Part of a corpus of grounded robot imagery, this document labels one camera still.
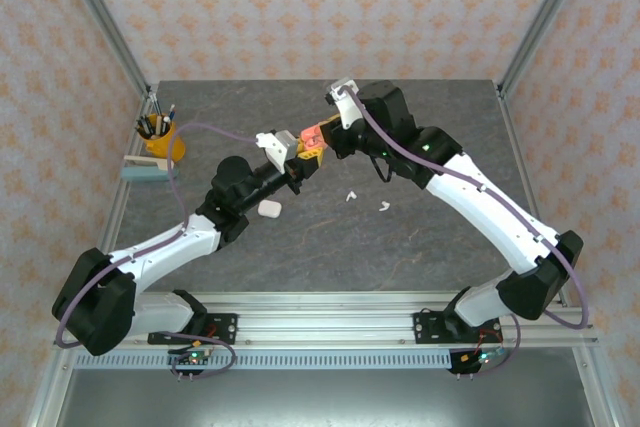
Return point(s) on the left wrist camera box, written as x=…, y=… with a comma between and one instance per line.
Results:
x=277, y=147

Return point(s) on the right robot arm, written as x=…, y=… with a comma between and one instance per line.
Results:
x=490, y=207

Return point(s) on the yellow pen cup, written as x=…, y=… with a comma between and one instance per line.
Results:
x=160, y=144

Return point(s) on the wide aluminium mounting rail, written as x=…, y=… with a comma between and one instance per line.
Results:
x=325, y=322

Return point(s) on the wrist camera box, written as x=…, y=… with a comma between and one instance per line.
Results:
x=277, y=147
x=347, y=107

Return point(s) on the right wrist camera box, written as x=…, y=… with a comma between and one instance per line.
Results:
x=347, y=107

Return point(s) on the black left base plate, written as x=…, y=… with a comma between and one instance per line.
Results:
x=225, y=329

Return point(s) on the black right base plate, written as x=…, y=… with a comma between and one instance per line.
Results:
x=425, y=329

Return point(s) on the beige pencil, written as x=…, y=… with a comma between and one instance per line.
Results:
x=158, y=126

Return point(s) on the grey metal panel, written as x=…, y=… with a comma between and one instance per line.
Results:
x=320, y=402

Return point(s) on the aluminium lower frame bar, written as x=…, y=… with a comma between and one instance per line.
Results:
x=50, y=392
x=595, y=392

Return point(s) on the black pen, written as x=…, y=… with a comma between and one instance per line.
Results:
x=145, y=126

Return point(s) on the pink earbud charging case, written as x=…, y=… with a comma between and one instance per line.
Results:
x=311, y=134

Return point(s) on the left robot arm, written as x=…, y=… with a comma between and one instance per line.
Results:
x=165, y=247

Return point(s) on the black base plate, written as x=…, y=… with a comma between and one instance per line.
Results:
x=225, y=329
x=425, y=329

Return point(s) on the white pen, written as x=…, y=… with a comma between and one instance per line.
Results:
x=170, y=114

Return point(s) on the white earbud charging case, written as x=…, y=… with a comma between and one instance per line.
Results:
x=269, y=209

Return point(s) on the grey metal pen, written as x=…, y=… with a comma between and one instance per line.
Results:
x=156, y=106

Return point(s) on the blue and beige stapler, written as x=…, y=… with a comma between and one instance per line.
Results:
x=147, y=174

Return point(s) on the white earbud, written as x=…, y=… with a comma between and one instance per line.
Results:
x=384, y=207
x=352, y=194

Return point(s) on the aluminium frame post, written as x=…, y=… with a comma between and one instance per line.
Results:
x=102, y=17
x=544, y=17

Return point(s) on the aluminium table side rail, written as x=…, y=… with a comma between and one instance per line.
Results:
x=114, y=212
x=529, y=172

